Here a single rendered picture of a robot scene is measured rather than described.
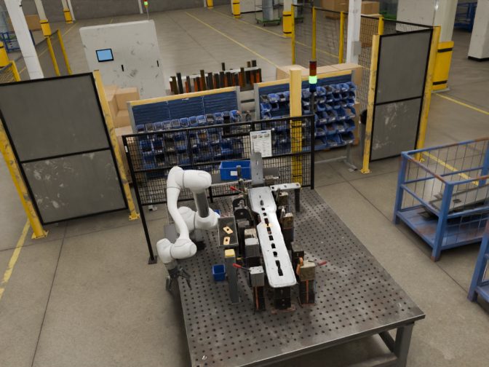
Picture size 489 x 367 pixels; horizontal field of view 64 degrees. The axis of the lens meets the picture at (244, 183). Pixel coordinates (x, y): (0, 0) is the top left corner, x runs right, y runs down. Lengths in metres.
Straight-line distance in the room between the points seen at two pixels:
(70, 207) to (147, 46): 5.13
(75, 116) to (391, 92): 4.20
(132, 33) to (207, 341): 7.86
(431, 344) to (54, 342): 3.34
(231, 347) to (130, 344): 1.38
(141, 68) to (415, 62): 6.08
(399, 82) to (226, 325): 4.33
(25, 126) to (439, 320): 4.77
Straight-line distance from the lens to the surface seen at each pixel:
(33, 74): 7.13
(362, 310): 3.04
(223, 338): 2.87
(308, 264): 2.80
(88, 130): 5.14
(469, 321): 4.19
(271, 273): 2.83
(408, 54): 6.07
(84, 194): 5.50
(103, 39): 9.74
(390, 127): 6.30
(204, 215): 3.33
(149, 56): 9.77
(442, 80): 10.55
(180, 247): 2.72
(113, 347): 3.99
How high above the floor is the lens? 2.87
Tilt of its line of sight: 28 degrees down
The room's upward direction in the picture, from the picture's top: 5 degrees counter-clockwise
